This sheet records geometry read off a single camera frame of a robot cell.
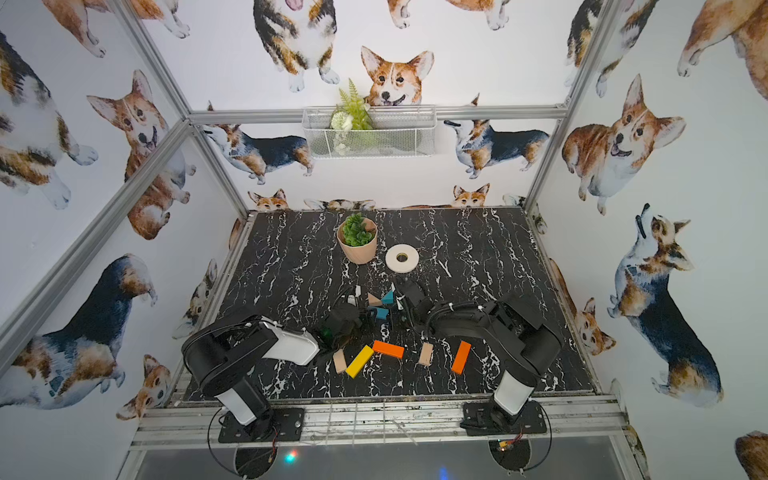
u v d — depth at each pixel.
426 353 0.85
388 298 0.93
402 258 1.07
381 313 0.93
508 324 0.52
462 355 0.84
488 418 0.67
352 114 0.82
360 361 0.84
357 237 0.95
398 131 0.92
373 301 0.93
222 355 0.47
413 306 0.72
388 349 0.86
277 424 0.73
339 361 0.83
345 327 0.72
